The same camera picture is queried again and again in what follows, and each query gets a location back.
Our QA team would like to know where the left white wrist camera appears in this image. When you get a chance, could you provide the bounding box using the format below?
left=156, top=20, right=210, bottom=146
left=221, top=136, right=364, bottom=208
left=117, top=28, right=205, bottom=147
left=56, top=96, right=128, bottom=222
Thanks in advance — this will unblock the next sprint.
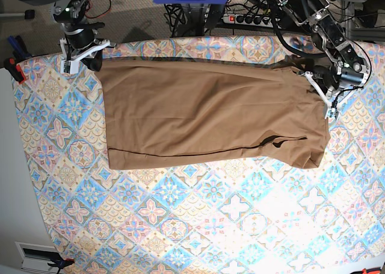
left=297, top=71, right=361, bottom=120

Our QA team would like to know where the brown t-shirt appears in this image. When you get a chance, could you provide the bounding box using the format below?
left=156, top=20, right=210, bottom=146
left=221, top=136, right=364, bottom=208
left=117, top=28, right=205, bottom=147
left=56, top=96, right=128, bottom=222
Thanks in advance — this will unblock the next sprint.
left=96, top=60, right=330, bottom=170

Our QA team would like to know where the red black clamp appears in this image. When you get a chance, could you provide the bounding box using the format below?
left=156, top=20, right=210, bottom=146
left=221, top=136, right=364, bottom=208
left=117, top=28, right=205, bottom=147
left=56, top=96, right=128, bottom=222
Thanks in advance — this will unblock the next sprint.
left=7, top=58, right=26, bottom=84

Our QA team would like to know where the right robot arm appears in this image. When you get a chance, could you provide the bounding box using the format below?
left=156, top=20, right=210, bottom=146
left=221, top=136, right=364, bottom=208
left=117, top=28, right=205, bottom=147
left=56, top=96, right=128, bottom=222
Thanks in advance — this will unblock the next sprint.
left=51, top=0, right=111, bottom=75

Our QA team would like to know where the blue handled clamp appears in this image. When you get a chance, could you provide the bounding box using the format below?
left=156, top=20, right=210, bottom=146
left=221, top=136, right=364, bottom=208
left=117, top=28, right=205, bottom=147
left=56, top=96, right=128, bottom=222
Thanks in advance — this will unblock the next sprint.
left=7, top=35, right=32, bottom=61

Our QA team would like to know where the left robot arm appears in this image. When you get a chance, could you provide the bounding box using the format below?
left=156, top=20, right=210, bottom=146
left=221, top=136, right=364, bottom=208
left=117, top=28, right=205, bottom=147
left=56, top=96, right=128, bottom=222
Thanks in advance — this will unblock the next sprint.
left=268, top=0, right=371, bottom=93

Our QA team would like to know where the patterned tablecloth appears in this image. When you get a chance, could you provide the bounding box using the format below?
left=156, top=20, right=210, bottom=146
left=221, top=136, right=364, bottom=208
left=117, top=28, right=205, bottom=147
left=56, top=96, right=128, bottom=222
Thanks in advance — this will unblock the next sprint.
left=13, top=43, right=384, bottom=273

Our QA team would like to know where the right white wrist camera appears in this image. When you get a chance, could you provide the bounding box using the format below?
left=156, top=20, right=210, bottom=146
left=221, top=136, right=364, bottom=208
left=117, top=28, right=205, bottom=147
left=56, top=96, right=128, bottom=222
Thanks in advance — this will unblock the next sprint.
left=60, top=39, right=117, bottom=75

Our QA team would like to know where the white power strip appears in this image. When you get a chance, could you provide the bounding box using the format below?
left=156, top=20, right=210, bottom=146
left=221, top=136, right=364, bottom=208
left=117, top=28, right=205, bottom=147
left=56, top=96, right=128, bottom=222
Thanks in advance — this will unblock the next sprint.
left=222, top=13, right=273, bottom=28

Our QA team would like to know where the white floor vent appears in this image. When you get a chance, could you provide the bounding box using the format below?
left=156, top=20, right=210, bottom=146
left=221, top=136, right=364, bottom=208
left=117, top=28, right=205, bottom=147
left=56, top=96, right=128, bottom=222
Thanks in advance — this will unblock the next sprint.
left=15, top=241, right=60, bottom=273

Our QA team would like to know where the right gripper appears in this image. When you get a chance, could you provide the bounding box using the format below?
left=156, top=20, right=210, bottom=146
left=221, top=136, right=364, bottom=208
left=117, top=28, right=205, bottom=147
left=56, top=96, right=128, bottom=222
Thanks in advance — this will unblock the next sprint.
left=61, top=22, right=105, bottom=72

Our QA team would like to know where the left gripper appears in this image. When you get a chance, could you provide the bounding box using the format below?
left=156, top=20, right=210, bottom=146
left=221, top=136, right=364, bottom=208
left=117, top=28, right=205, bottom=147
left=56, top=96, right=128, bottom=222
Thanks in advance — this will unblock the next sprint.
left=311, top=65, right=370, bottom=96

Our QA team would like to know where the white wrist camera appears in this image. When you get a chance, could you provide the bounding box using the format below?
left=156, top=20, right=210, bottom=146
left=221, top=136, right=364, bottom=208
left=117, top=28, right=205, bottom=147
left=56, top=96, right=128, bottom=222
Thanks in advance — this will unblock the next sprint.
left=60, top=39, right=117, bottom=75
left=297, top=71, right=361, bottom=120

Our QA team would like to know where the orange black clamp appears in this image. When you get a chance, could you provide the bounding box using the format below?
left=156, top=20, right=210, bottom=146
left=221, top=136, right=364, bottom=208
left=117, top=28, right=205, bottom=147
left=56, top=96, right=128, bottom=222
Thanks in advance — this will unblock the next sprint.
left=48, top=258, right=75, bottom=272

